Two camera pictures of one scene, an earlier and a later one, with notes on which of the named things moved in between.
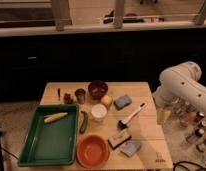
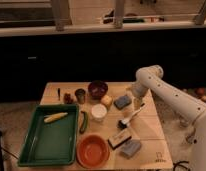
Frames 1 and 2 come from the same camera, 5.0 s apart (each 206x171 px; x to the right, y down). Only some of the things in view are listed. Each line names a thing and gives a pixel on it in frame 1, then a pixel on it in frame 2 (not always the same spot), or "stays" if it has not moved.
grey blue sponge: x=130 y=147 stays
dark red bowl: x=98 y=89 stays
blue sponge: x=122 y=102 stays
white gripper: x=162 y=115 to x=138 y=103
